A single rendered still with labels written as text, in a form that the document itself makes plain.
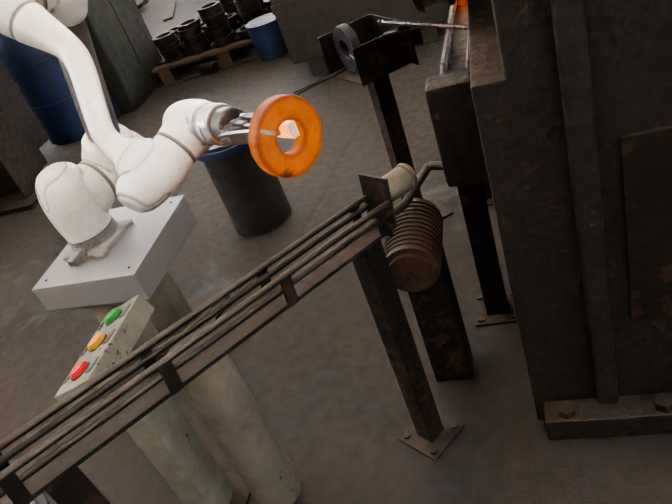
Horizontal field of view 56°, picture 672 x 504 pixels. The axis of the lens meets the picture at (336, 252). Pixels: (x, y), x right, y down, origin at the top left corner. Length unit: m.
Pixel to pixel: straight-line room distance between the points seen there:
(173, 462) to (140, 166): 0.66
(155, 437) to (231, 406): 0.19
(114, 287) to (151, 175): 0.63
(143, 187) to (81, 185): 0.65
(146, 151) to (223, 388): 0.52
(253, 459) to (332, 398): 0.40
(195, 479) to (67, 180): 0.94
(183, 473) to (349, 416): 0.48
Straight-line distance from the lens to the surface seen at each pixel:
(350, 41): 2.09
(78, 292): 2.02
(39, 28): 1.64
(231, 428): 1.42
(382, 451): 1.66
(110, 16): 5.10
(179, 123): 1.41
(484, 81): 1.09
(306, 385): 1.89
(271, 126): 1.17
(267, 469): 1.54
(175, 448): 1.51
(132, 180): 1.38
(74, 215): 2.01
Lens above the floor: 1.29
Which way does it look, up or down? 33 degrees down
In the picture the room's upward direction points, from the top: 21 degrees counter-clockwise
